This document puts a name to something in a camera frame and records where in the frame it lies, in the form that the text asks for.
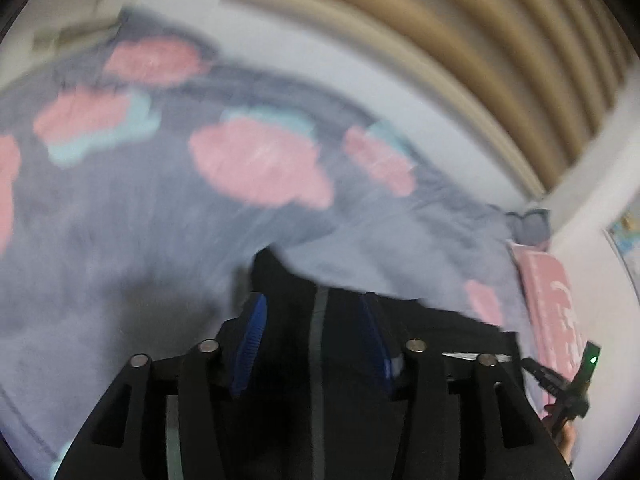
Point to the black tracker camera box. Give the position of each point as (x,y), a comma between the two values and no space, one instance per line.
(588,364)

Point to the striped wooden headboard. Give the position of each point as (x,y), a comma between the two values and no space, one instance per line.
(535,77)

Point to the colourful wall map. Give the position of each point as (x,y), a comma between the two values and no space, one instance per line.
(624,234)

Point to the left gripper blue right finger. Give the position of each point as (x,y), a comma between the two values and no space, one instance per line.
(382,345)

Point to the pink patterned pillow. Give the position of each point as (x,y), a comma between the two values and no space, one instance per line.
(549,301)

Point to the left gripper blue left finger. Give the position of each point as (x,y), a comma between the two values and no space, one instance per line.
(241,338)

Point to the white wall shelf unit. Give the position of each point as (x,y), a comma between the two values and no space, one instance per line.
(45,29)

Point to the grey pillow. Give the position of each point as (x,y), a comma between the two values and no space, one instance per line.
(531,228)

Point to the person's right hand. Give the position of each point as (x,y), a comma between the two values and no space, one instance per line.
(565,439)

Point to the grey floral bed quilt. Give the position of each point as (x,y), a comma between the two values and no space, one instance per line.
(139,178)

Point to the black hooded jacket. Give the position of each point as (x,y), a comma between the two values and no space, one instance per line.
(313,408)

